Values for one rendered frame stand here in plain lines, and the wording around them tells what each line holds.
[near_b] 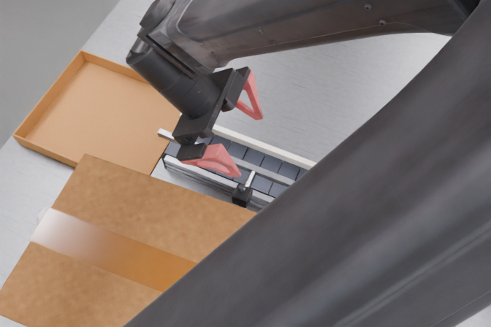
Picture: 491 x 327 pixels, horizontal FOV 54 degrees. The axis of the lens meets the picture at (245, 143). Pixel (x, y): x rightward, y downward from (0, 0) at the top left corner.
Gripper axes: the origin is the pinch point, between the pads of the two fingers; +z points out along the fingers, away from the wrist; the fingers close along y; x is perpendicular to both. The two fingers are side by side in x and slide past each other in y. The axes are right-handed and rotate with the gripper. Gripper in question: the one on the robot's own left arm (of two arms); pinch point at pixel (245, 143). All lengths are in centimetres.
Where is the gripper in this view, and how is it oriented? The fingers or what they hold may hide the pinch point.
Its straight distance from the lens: 65.9
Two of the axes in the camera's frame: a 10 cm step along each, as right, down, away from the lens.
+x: -7.4, 1.1, 6.7
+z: 6.0, 5.7, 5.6
